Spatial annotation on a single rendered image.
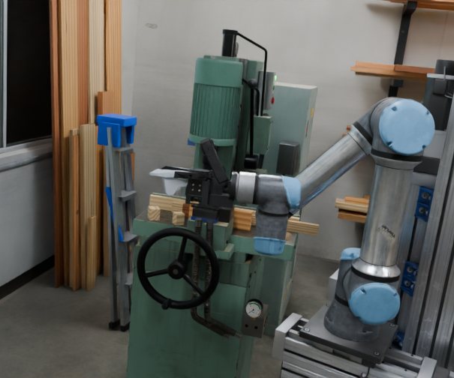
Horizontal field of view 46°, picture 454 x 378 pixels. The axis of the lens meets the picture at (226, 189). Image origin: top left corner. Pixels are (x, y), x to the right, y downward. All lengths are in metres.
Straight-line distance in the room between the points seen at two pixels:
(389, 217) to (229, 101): 0.87
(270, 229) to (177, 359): 1.03
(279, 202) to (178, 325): 0.98
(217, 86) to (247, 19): 2.44
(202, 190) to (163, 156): 3.33
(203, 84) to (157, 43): 2.62
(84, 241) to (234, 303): 1.63
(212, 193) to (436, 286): 0.70
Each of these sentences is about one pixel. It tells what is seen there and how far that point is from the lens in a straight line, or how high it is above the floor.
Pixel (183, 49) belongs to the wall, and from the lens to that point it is 4.46.
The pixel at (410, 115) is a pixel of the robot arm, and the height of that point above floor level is 1.43.
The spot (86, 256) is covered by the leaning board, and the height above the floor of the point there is 0.22.
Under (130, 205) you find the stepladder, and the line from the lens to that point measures 3.00.
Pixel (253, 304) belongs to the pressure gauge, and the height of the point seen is 0.68.
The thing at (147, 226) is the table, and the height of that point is 0.88.
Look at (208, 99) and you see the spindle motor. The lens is 1.93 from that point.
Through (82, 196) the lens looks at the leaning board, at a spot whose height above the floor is 0.61.
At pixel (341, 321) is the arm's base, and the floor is 0.86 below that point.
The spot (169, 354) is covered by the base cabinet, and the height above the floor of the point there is 0.38.
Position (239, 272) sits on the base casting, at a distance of 1.96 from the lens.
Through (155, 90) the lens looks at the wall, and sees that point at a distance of 4.55.
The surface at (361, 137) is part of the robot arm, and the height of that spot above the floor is 1.36.
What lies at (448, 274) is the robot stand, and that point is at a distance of 1.60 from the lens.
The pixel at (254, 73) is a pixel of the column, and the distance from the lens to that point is 2.17.
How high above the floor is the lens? 1.51
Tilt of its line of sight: 14 degrees down
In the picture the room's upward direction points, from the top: 6 degrees clockwise
